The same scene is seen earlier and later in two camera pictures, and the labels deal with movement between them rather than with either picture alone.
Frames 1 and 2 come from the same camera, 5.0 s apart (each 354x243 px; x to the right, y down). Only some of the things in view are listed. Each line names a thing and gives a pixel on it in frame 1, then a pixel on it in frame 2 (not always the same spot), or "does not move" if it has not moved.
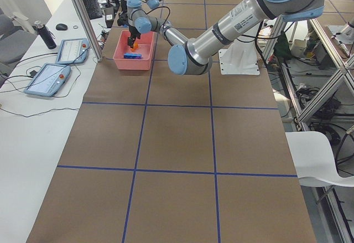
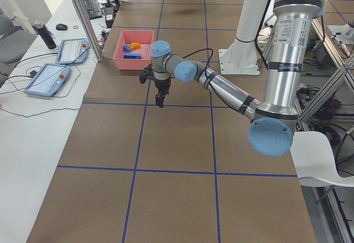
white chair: x=313 y=159 does not move
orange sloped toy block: x=135 y=46 does not move
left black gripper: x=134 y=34 -> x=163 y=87
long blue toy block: x=130 y=55 does not move
